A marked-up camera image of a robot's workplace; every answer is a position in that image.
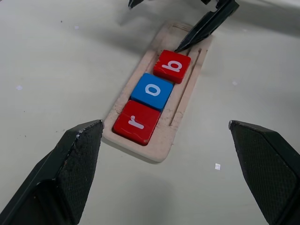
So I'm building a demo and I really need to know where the red letter block b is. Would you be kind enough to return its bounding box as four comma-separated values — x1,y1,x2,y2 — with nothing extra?
153,49,192,84

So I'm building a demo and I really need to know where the blue letter block o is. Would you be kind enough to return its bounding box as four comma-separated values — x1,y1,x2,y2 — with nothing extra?
130,72,174,112

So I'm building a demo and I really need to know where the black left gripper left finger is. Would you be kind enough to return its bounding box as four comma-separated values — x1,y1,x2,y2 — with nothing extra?
0,119,105,225

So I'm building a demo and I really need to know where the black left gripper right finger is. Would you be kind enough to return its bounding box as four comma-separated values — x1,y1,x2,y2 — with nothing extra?
228,120,300,225

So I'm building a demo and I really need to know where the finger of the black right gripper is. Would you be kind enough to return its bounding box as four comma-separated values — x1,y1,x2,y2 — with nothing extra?
127,0,144,9
173,0,240,53

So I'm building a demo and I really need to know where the light wooden letter tray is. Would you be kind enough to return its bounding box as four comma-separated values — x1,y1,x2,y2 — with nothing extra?
102,20,213,163

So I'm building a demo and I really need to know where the red letter block r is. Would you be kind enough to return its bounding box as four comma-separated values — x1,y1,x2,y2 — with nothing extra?
112,100,162,145

